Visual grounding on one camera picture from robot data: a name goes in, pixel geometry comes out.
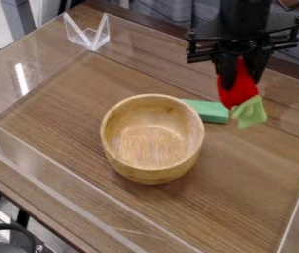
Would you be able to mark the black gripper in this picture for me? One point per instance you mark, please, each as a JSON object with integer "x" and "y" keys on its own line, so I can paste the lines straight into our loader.
{"x": 244, "y": 25}

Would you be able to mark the red plush fruit green leaf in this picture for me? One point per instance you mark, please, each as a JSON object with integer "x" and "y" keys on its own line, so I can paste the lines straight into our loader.
{"x": 240, "y": 99}

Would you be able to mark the green sponge block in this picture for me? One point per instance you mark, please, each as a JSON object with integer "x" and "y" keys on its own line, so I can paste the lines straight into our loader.
{"x": 211, "y": 111}

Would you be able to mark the wooden bowl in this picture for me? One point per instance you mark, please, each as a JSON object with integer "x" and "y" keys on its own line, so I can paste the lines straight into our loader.
{"x": 152, "y": 135}

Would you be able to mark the black metal device base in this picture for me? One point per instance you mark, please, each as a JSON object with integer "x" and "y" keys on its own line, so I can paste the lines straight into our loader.
{"x": 22, "y": 238}

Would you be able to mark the clear acrylic corner bracket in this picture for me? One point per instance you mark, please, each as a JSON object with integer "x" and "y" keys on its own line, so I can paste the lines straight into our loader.
{"x": 88, "y": 38}

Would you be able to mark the clear acrylic tray enclosure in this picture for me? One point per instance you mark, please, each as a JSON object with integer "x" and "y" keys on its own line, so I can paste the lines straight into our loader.
{"x": 107, "y": 163}

